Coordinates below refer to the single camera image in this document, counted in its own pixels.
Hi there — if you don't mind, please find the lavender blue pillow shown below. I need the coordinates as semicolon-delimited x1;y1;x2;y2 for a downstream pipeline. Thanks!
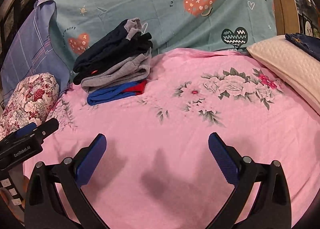
1;0;69;104

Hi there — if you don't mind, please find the teal heart print sheet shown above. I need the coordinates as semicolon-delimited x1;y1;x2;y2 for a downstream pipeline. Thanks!
49;0;277;69

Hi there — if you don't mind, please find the pink floral bedsheet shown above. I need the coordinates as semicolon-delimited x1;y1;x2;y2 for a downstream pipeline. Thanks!
24;49;319;228

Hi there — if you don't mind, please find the grey folded garment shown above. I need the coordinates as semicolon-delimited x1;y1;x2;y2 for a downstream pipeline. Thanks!
80;48;152;93

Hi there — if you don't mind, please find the dark blue denim garment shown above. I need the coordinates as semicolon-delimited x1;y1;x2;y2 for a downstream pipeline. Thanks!
285;33;320;61

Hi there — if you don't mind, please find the blue red folded garment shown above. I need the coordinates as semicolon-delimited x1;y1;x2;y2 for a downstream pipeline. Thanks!
87;79;147;106

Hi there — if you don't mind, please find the navy pant with grey cuff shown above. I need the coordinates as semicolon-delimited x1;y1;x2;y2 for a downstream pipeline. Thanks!
73;18;153;85

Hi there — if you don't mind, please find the wooden bed frame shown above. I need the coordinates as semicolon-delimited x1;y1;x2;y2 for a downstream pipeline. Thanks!
273;0;300;35

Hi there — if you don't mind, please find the cream quilted pillow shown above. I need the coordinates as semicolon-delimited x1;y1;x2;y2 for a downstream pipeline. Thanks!
247;35;320;113

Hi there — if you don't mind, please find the red floral pillow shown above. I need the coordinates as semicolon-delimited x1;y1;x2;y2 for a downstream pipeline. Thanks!
1;73;59;139

